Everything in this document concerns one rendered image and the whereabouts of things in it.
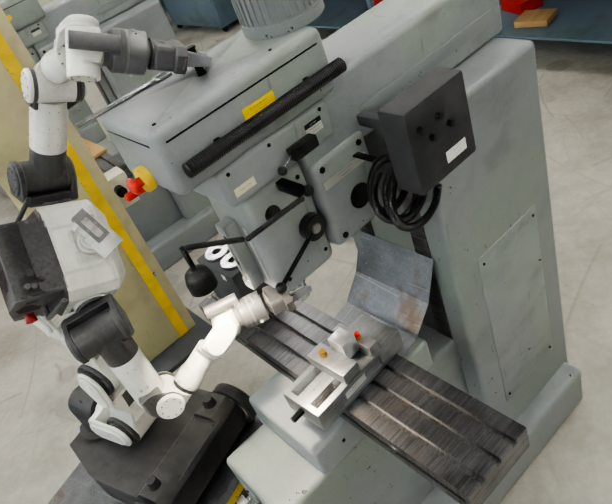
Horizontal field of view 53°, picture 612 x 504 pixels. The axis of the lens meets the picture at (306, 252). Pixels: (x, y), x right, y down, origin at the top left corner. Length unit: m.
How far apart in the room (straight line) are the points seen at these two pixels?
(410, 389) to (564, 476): 1.06
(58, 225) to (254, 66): 0.67
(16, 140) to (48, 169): 1.39
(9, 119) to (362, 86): 1.89
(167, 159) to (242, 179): 0.19
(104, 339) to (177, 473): 0.87
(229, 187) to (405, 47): 0.61
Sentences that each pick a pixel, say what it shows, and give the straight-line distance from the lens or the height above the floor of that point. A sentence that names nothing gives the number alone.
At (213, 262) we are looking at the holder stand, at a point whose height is 1.13.
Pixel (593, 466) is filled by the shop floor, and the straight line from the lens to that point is 2.71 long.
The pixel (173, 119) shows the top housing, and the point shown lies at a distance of 1.27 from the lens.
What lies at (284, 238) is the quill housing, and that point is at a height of 1.47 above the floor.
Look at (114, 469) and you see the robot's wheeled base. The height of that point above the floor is 0.57.
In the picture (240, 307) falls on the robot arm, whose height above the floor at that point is 1.27.
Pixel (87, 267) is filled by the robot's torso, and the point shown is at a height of 1.54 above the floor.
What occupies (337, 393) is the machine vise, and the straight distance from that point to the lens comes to 1.73.
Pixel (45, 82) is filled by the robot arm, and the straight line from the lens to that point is 1.57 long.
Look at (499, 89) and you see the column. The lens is 1.81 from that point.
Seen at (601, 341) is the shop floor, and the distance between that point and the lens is 3.07.
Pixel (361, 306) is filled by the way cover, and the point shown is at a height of 0.90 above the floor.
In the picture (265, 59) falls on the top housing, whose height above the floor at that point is 1.88.
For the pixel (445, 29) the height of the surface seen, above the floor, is 1.68.
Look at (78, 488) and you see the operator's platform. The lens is 2.88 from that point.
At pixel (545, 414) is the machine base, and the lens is 2.61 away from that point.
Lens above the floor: 2.32
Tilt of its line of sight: 36 degrees down
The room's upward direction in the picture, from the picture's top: 23 degrees counter-clockwise
